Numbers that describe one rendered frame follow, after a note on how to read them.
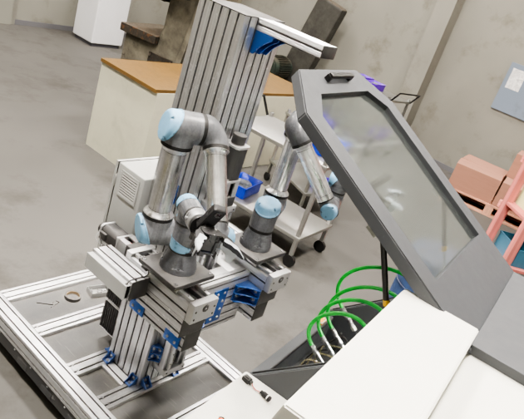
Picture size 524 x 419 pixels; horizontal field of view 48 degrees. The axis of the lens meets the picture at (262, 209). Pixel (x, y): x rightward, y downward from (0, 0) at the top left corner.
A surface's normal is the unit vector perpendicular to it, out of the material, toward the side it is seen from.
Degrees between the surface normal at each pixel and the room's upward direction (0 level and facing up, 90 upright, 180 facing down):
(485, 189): 90
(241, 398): 0
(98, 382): 0
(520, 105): 90
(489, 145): 90
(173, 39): 90
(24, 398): 0
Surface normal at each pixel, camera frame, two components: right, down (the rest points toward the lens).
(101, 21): 0.73, 0.47
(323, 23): -0.53, 0.19
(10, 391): 0.30, -0.87
